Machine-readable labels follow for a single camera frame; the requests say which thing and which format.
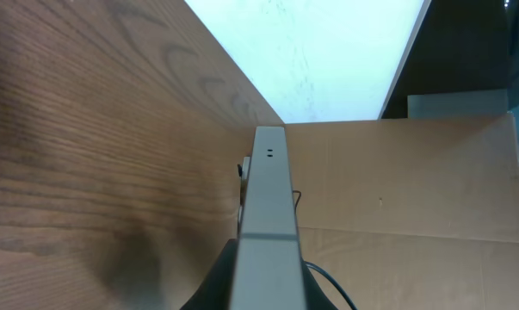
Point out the silver Galaxy smartphone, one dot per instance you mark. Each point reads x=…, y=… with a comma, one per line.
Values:
x=267, y=272

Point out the brown cardboard panel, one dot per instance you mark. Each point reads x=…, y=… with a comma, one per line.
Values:
x=405, y=214

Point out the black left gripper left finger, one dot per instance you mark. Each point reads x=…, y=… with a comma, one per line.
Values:
x=215, y=290

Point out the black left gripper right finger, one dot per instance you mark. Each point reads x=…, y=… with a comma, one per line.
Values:
x=315, y=297

